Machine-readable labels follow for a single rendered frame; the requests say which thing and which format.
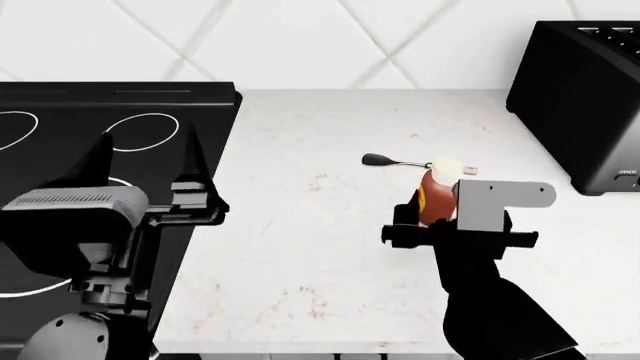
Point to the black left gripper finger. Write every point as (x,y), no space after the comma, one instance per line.
(196,165)
(102,165)

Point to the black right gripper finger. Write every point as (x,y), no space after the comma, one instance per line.
(415,210)

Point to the red ketchup bottle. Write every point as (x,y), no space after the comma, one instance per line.
(437,195)

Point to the black induction cooktop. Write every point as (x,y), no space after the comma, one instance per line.
(60,112)

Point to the black toaster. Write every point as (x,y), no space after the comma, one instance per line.
(575,108)

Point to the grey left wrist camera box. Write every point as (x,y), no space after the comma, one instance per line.
(65,213)

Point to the grey right wrist camera bracket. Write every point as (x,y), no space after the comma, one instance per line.
(482,206)

